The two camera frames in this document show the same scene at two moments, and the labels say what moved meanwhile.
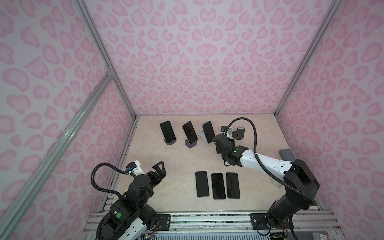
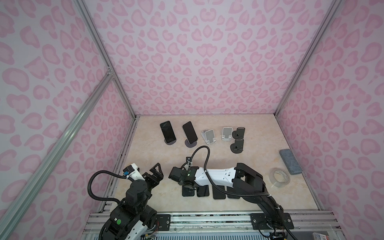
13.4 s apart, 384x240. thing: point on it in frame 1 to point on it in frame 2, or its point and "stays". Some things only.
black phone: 209,130 to 187,192
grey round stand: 193,144 stays
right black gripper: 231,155 to 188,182
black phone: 202,186 stays
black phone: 218,191 stays
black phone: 190,132 stays
